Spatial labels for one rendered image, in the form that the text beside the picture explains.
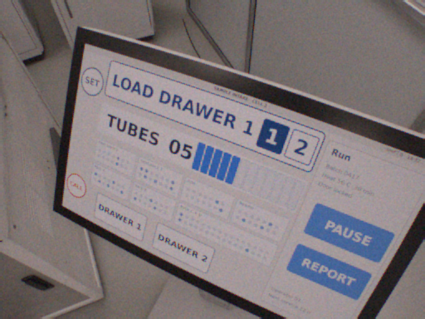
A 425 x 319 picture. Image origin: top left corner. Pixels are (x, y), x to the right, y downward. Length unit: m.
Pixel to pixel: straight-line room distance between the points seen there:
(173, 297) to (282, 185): 1.11
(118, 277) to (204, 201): 1.16
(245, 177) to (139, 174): 0.15
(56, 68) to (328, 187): 2.28
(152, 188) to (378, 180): 0.29
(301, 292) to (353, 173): 0.18
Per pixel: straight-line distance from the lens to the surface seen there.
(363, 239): 0.42
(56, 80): 2.41
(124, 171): 0.48
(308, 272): 0.45
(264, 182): 0.40
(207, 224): 0.44
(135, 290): 1.52
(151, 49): 0.44
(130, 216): 0.50
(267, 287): 0.47
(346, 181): 0.39
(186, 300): 1.44
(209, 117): 0.40
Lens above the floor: 1.46
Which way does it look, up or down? 57 degrees down
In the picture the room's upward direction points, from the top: straight up
